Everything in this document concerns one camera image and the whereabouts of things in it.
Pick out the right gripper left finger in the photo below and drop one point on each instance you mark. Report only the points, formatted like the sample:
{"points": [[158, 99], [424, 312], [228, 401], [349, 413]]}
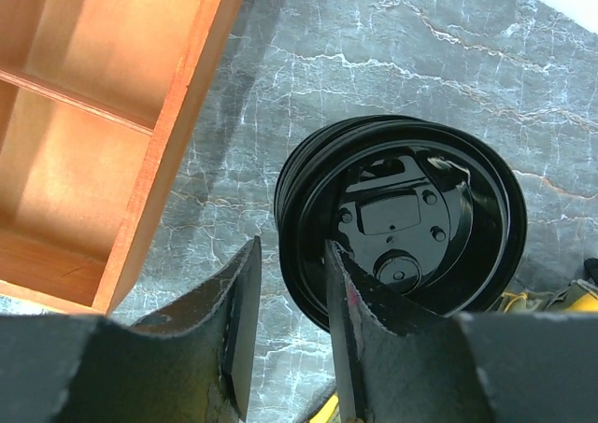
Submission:
{"points": [[190, 361]]}

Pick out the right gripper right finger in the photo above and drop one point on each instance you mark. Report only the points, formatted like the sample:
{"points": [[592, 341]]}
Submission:
{"points": [[396, 361]]}

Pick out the stack of black lids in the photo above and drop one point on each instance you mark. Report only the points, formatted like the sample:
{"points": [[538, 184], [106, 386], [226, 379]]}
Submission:
{"points": [[427, 210]]}

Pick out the camouflage fabric bag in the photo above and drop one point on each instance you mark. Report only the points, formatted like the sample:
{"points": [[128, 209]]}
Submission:
{"points": [[579, 296]]}

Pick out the orange wooden compartment tray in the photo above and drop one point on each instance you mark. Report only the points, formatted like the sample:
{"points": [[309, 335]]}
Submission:
{"points": [[98, 102]]}

